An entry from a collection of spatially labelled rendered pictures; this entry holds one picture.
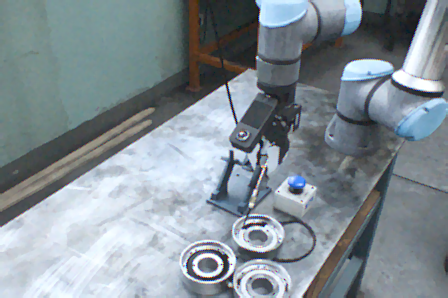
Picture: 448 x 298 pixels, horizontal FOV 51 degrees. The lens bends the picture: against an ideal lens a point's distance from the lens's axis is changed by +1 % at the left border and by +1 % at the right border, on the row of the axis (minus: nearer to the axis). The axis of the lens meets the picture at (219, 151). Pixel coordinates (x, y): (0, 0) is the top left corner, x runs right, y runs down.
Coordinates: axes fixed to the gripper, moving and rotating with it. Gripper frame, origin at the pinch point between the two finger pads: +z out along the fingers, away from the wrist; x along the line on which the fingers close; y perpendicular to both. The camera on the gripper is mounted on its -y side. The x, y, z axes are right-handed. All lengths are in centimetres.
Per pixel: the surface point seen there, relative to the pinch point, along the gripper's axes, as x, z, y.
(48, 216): 37.6, 13.2, -25.6
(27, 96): 158, 52, 48
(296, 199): -5.5, 8.7, 6.6
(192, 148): 29.0, 13.2, 14.1
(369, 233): -12, 57, 60
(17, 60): 158, 33, 47
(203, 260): 1.6, 11.0, -17.7
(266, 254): -7.7, 10.1, -10.0
